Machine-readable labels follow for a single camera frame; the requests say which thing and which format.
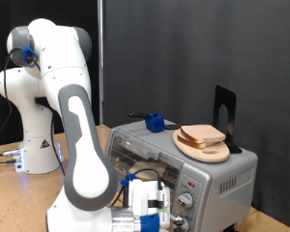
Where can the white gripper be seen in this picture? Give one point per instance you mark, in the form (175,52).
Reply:
(146,196)

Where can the silver oven knob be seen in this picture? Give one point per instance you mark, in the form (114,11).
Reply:
(185,227)
(185,200)

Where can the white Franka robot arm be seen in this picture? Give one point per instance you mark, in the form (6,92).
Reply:
(83,161)

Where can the red oven indicator light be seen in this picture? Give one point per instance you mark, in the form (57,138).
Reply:
(191,184)

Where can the silver toaster oven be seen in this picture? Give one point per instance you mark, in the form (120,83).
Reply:
(235,167)

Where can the round wooden board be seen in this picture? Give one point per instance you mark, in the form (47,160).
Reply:
(209,154)

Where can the tan bread slice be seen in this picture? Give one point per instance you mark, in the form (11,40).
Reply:
(203,132)

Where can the black metal bookend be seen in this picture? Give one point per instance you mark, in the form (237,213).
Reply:
(230,100)

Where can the vertical metal pole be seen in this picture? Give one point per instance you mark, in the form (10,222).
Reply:
(101,64)

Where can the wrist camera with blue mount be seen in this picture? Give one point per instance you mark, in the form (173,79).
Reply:
(150,223)

